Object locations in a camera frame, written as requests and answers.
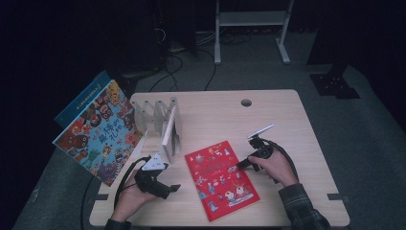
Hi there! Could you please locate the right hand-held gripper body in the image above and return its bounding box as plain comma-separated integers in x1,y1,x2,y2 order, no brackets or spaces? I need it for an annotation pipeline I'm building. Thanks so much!
246,123,276,160

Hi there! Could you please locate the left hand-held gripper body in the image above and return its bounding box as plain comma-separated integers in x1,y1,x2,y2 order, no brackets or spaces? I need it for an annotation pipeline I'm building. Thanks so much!
133,152,171,199

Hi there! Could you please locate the red picture book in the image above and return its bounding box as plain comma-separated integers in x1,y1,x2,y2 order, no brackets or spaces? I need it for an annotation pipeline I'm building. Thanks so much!
184,139,261,222

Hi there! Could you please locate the clear acrylic book rack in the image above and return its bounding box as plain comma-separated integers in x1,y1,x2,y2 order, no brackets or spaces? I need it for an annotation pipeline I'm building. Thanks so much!
129,96,185,166

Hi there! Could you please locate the colourful animal picture book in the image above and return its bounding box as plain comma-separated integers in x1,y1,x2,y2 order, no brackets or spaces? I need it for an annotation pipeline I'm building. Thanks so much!
52,79,145,188

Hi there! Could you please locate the person's right hand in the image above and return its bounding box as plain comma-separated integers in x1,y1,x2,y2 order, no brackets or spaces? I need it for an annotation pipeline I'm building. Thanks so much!
247,148,300,190

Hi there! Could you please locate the person's left hand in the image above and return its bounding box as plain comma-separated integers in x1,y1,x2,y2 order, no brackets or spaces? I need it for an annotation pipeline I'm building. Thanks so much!
109,171,161,223

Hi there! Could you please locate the thin white book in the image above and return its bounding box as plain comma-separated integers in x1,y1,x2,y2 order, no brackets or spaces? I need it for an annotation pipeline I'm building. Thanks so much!
160,104,181,166

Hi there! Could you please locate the black stand base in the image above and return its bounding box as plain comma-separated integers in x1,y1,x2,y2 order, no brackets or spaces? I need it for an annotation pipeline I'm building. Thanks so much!
309,62,362,100

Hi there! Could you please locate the dark blue picture book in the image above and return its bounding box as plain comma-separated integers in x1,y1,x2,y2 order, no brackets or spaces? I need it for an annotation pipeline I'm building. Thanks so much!
53,70,113,129

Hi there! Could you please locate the white metal stand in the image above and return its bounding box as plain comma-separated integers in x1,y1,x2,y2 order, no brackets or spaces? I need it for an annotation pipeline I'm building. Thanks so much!
214,0,292,66

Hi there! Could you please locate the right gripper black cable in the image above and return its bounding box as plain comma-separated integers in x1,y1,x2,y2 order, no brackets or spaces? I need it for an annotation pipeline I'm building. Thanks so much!
259,137,301,183

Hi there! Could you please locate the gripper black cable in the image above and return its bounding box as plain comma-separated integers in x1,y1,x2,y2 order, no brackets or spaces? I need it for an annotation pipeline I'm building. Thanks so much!
79,155,152,230
259,137,301,183

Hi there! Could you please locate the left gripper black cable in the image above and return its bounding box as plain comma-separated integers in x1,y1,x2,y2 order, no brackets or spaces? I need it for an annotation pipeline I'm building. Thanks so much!
79,155,152,230

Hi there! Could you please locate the black floor cable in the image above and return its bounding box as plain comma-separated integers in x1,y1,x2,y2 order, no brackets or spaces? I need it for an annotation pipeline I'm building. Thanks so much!
197,47,218,92
147,54,185,94

